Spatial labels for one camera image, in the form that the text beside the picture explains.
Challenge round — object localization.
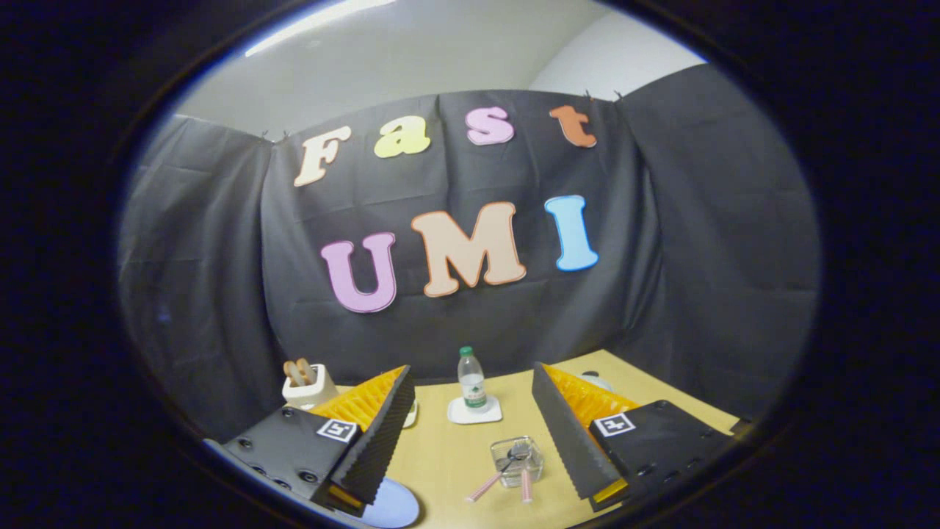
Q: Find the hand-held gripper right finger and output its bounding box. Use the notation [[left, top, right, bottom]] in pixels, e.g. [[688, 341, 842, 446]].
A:
[[531, 361, 737, 514]]

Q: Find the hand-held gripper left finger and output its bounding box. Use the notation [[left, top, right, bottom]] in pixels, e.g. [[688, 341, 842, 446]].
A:
[[220, 364, 417, 519]]

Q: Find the spoon with checkered handle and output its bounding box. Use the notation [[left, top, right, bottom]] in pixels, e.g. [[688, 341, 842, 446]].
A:
[[466, 443, 531, 503]]

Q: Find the blue round plate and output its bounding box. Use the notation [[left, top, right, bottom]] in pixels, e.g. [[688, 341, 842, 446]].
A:
[[358, 478, 421, 529]]

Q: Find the white square coaster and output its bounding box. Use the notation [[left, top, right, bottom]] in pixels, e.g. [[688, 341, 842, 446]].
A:
[[447, 395, 504, 425]]

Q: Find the cream toaster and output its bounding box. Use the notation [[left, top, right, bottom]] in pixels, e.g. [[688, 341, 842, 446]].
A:
[[282, 364, 340, 411]]

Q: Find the clear plastic water bottle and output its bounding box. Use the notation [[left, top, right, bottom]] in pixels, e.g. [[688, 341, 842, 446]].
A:
[[457, 346, 489, 412]]

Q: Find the metal wire basket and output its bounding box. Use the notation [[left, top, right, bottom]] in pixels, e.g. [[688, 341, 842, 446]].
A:
[[490, 436, 545, 489]]

